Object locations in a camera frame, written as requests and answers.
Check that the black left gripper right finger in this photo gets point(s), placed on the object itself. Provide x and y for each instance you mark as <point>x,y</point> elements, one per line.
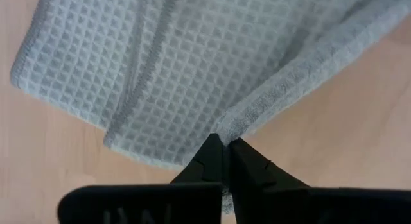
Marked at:
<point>289,204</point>

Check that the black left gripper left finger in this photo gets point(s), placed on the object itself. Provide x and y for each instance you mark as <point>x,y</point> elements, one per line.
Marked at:
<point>144,204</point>

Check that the grey waffle microfiber towel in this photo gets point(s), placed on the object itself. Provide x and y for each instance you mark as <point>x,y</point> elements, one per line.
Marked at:
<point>192,73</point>

